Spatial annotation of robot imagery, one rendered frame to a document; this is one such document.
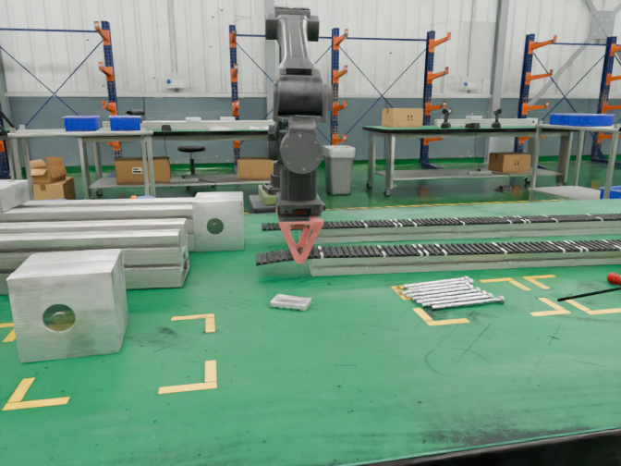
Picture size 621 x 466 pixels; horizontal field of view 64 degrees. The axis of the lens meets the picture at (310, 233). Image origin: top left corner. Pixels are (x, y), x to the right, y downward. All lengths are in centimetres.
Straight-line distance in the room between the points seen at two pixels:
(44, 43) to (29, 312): 824
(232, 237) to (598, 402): 64
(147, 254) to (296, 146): 27
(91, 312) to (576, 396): 49
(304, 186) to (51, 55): 812
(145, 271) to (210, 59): 775
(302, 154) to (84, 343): 35
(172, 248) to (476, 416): 47
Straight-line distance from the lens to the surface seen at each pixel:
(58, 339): 60
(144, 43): 851
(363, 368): 54
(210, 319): 65
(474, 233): 106
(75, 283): 57
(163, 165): 571
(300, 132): 67
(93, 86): 861
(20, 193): 107
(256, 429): 45
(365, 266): 81
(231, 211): 92
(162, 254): 76
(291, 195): 75
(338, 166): 587
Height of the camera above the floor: 104
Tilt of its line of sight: 15 degrees down
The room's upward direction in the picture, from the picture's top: straight up
